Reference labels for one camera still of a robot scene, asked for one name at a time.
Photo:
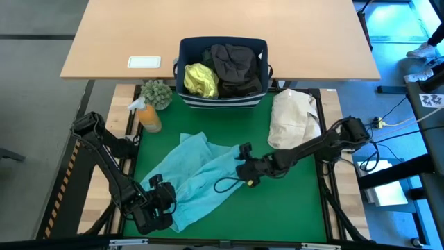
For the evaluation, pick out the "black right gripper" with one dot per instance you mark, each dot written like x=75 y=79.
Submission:
x=258 y=166

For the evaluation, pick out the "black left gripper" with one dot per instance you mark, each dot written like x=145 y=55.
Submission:
x=156 y=203

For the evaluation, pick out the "teal shorts with white lining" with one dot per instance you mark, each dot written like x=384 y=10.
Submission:
x=197 y=173

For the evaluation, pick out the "black garment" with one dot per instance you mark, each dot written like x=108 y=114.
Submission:
x=236 y=66

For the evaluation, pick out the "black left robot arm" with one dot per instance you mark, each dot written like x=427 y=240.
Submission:
x=104 y=152

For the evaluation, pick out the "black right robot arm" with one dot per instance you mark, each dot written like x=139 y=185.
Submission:
x=319 y=146

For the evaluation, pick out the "navy white striped laundry basket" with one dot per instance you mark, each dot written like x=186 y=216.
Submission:
x=189 y=52

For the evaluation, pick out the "cream folded garment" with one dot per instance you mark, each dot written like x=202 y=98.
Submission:
x=295 y=118

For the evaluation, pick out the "orange spray bottle white trigger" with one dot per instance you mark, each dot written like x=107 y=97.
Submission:
x=150 y=119

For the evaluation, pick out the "black panel with hazard stripes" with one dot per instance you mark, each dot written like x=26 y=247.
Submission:
x=69 y=208

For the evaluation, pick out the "yellow garment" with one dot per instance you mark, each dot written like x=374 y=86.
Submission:
x=201 y=81

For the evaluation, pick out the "green succulent in grey pot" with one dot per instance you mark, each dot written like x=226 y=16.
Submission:
x=156 y=93

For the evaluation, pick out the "white floor box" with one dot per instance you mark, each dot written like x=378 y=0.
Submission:
x=385 y=191

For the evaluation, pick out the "white card on table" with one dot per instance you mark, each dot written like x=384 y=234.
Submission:
x=144 y=62

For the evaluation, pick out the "light wooden desk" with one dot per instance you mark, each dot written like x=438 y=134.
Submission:
x=243 y=21

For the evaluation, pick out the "black furniture foot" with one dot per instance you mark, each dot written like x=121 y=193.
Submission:
x=12 y=154

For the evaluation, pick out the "dark grey side table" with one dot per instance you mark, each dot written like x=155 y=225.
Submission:
x=435 y=139

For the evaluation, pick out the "person's foot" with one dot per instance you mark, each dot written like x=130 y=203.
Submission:
x=421 y=52
x=418 y=76

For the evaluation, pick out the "white sheet with black marks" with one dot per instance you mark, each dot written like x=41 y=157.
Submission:
x=431 y=100

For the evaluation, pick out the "person's leg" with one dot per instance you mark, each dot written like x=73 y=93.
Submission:
x=437 y=34

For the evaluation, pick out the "black aluminium table frame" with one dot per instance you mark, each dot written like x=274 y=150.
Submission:
x=243 y=241

